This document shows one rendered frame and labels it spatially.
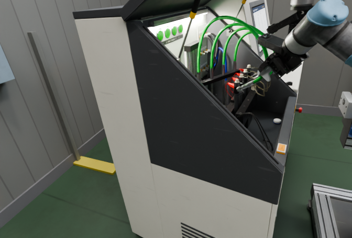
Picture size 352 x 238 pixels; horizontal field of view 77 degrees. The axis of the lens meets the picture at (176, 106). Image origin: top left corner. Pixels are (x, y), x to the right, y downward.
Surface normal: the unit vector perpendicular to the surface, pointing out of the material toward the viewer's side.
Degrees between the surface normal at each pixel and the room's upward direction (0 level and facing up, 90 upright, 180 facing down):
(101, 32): 90
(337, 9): 45
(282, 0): 90
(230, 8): 90
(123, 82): 90
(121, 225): 0
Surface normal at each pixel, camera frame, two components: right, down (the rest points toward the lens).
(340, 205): -0.09, -0.89
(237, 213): -0.49, 0.43
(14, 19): 0.92, 0.10
